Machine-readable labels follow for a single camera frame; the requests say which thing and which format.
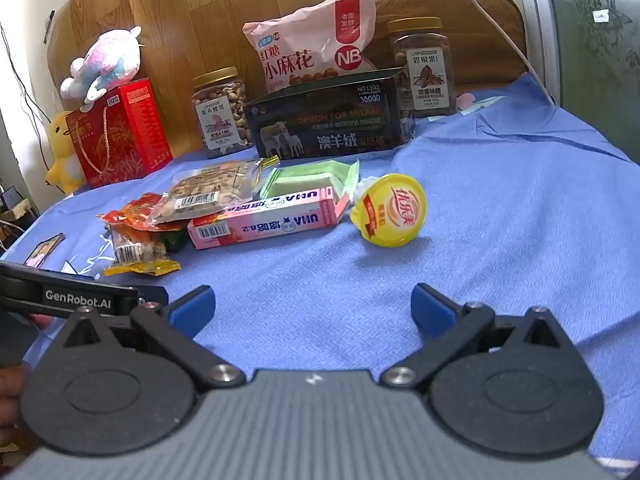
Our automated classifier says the cashew jar with gold lid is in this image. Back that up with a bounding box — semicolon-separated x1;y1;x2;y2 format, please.
190;66;256;159

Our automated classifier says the large pink snack bag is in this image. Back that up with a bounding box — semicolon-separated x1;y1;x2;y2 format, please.
242;0;378;95

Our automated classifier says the clear yellow-edged pastry packet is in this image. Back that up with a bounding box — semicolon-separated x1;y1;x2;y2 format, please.
103;220;182;277

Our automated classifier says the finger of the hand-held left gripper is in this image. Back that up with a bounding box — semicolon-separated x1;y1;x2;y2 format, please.
137;285;169;307

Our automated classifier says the frosted glass cabinet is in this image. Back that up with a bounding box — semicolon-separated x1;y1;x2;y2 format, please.
515;0;640;161

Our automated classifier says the pink candy carton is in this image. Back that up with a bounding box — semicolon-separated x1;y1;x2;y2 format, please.
187;186;351;251

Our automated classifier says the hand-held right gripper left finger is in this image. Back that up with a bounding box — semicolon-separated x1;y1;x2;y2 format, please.
52;285;247;392

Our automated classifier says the red gift box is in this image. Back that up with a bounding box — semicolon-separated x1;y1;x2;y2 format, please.
66;77;174;190

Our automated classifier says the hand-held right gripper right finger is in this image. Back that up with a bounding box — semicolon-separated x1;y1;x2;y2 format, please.
381;283;568;391

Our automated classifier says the yellow drink cup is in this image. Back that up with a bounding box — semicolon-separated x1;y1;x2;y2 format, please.
350;173;427;248

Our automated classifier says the yellow plush duck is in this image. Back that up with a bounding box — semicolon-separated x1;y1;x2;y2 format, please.
46;110;88;195

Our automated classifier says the pecan jar with gold lid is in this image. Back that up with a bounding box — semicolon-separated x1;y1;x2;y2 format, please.
387;17;458;118

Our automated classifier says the pink white plush toy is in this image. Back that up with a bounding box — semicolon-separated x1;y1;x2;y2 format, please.
60;26;143;113

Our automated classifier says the black cardboard box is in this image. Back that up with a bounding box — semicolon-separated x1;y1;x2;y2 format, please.
243;67;418;161

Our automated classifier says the wooden board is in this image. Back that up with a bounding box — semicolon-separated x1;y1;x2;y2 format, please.
45;0;326;111

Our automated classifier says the mint green snack packet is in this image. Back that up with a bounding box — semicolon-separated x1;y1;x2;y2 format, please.
260;159;361;211

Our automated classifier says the clear nougat packet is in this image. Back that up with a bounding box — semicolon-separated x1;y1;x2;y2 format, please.
150;156;281;226

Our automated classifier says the red snack packet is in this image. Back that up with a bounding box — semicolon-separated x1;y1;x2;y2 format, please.
97;192;173;233

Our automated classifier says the person's left hand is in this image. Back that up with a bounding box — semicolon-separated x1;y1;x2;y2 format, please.
0;366;31;428

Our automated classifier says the dark green snack packet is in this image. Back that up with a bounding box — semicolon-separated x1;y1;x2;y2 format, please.
160;230;190;253

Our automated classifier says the blue printed blanket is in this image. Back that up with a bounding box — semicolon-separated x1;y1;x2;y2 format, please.
0;72;640;471

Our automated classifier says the white cable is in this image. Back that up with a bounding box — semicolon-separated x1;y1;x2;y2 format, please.
437;0;558;108

